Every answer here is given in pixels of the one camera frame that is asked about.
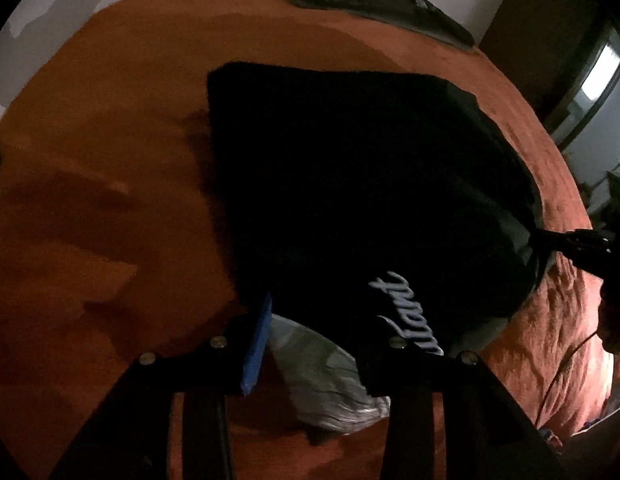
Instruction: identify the orange fleece blanket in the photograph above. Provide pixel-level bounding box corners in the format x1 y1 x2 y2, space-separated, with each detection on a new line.
0 0 617 480

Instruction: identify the thin dark cable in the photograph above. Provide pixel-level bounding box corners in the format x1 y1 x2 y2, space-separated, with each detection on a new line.
536 330 602 428

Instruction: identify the metal framed glass door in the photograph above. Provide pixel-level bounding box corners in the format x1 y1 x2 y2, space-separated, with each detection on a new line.
544 24 620 153

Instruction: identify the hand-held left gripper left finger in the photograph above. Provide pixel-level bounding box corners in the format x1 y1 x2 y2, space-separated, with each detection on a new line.
47 291 274 480

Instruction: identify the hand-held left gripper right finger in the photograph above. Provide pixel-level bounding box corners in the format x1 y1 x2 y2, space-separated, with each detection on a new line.
357 336 572 480

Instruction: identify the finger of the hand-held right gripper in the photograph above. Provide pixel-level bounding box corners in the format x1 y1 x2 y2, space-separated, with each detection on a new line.
531 229 580 257

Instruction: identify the person's right hand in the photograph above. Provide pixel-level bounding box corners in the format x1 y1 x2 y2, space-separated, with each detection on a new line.
597 282 620 357

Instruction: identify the black printed garment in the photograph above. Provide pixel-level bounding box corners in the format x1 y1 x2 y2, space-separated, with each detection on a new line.
206 62 559 362

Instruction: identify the brown wooden door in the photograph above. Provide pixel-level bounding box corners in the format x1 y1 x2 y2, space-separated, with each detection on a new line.
477 0 612 122

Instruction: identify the grey folded cloth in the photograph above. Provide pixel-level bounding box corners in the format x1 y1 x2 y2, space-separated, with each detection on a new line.
267 312 392 434

